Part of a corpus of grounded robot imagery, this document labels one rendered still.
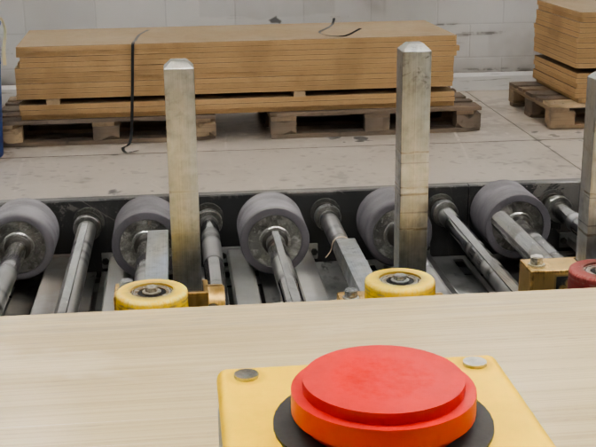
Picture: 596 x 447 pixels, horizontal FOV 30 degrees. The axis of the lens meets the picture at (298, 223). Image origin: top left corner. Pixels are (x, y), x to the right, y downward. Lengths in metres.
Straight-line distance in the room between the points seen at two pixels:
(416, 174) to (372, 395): 1.13
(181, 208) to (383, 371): 1.10
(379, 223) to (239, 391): 1.52
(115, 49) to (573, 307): 5.04
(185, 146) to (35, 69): 4.85
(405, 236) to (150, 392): 0.48
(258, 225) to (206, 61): 4.41
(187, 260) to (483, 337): 0.41
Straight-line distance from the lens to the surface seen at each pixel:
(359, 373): 0.24
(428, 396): 0.23
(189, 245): 1.35
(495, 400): 0.26
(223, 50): 6.13
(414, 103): 1.34
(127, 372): 1.06
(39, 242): 1.78
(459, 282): 1.84
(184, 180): 1.33
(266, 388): 0.26
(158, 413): 0.98
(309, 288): 1.71
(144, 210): 1.74
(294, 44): 6.16
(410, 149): 1.35
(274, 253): 1.66
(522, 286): 1.47
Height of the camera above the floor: 1.33
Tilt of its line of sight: 17 degrees down
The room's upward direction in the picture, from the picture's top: 1 degrees counter-clockwise
